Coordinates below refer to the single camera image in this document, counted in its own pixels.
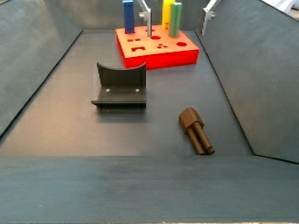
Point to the red block with shaped holes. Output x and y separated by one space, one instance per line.
157 51

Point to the blue rectangular peg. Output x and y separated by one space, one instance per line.
128 16

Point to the yellow peg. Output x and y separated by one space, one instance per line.
165 15

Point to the green star peg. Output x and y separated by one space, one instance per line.
176 8

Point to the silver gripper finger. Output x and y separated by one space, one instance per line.
145 15
208 14

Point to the black curved fixture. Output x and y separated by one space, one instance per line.
121 86

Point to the brown three prong object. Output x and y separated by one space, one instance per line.
192 126

